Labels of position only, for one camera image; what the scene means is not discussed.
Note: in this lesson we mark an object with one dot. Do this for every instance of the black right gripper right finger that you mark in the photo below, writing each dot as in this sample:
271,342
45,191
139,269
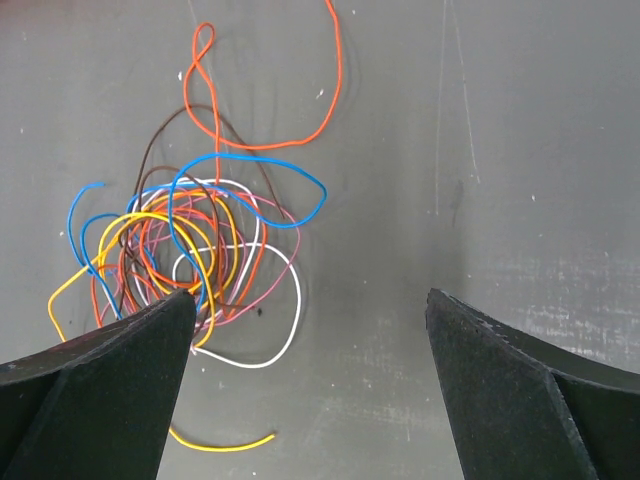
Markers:
522,408

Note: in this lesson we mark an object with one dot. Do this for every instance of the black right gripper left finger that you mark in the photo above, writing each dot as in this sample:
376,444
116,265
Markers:
98,406

